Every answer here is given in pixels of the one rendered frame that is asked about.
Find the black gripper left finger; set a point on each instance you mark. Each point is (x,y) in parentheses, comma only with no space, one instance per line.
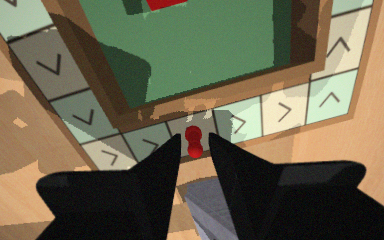
(147,189)

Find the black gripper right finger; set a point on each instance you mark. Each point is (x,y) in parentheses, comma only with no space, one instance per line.
(253,187)

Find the red pawn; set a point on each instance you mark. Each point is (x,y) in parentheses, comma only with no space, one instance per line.
(193,135)

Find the red die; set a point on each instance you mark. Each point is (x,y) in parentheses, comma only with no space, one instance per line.
(159,4)

